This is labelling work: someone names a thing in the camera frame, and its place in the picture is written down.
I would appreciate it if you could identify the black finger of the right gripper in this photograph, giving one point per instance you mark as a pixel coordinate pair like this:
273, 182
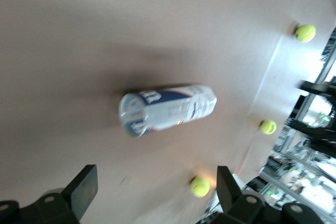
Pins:
317, 89
312, 129

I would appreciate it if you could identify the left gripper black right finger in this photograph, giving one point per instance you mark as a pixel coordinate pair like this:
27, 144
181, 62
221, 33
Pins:
228, 192

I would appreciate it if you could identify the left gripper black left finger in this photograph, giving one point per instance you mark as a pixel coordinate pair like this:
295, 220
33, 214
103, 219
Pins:
84, 190

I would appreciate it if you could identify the clear tennis ball can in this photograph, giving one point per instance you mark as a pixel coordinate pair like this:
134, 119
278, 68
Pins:
168, 110

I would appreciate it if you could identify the yellow-green tennis ball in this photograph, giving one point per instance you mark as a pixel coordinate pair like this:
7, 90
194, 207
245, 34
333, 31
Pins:
200, 187
304, 33
268, 127

